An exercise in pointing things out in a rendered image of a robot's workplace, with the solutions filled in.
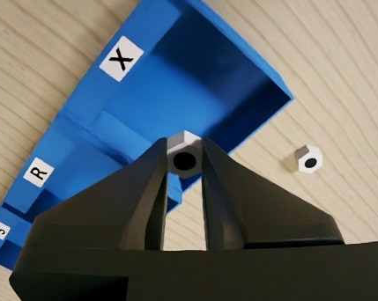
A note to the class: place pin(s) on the white hex nut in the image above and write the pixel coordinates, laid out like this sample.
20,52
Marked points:
184,154
308,158

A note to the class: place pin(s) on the blue open-top bin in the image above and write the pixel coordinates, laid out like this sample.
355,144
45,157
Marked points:
194,79

